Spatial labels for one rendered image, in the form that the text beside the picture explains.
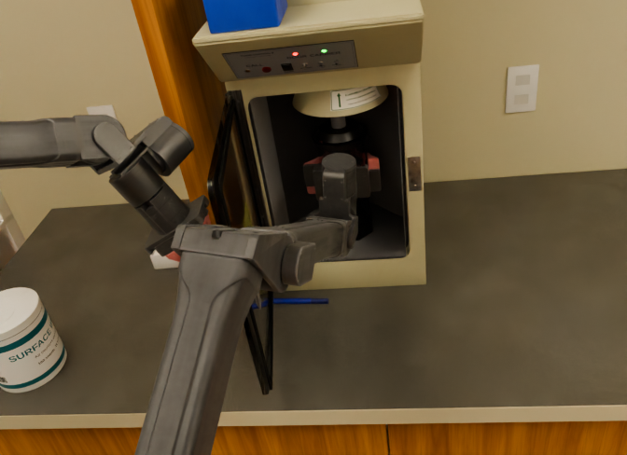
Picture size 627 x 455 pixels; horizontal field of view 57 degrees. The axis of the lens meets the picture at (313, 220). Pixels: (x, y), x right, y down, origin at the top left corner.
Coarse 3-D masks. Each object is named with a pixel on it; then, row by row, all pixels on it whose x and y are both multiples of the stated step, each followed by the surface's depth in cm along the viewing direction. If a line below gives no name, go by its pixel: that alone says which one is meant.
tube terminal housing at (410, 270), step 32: (288, 0) 88; (320, 0) 88; (416, 64) 92; (256, 96) 97; (416, 96) 95; (416, 128) 98; (256, 160) 104; (416, 192) 105; (416, 224) 109; (416, 256) 114; (288, 288) 121; (320, 288) 120
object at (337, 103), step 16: (304, 96) 102; (320, 96) 100; (336, 96) 99; (352, 96) 99; (368, 96) 100; (384, 96) 103; (304, 112) 102; (320, 112) 100; (336, 112) 99; (352, 112) 99
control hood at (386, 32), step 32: (352, 0) 87; (384, 0) 84; (416, 0) 82; (256, 32) 80; (288, 32) 79; (320, 32) 79; (352, 32) 79; (384, 32) 80; (416, 32) 80; (224, 64) 88; (384, 64) 89
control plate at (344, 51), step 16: (272, 48) 83; (288, 48) 83; (304, 48) 83; (320, 48) 83; (336, 48) 84; (352, 48) 84; (240, 64) 87; (256, 64) 88; (272, 64) 88; (336, 64) 89; (352, 64) 89
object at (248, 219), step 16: (224, 112) 89; (240, 144) 98; (240, 160) 95; (208, 176) 72; (224, 176) 79; (240, 176) 93; (208, 192) 71; (224, 192) 78; (240, 192) 91; (240, 208) 89; (240, 224) 87; (256, 224) 104; (256, 304) 92; (256, 320) 90; (256, 352) 86; (256, 368) 88
